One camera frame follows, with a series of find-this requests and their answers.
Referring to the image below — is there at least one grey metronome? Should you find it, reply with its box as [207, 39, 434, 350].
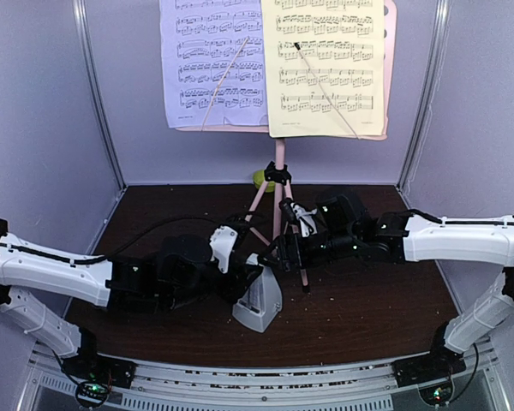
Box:
[232, 253, 283, 333]

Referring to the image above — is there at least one pink music stand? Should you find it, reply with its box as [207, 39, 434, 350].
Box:
[176, 1, 397, 293]

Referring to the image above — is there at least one yellowed sheet music paper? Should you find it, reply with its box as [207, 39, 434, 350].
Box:
[261, 0, 386, 140]

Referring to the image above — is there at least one lavender sheet music paper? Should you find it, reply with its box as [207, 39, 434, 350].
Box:
[159, 0, 268, 128]

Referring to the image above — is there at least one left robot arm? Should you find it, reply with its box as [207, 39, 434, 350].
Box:
[0, 218, 263, 380]

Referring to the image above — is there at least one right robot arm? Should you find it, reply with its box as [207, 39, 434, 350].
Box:
[258, 188, 514, 378]

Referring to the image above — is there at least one green bowl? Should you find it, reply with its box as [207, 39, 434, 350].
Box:
[252, 170, 276, 194]

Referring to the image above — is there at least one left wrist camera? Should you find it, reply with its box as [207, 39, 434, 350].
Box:
[209, 225, 244, 276]

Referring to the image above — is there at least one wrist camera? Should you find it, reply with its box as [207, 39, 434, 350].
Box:
[279, 198, 318, 237]
[209, 225, 244, 276]

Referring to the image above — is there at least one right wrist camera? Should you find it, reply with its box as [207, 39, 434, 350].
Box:
[279, 198, 318, 237]

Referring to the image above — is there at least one aluminium front rail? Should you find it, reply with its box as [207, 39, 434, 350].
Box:
[14, 339, 512, 410]

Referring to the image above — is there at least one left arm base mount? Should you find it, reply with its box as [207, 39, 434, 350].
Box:
[62, 328, 136, 389]

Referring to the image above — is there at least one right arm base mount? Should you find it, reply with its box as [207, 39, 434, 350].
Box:
[391, 353, 466, 387]

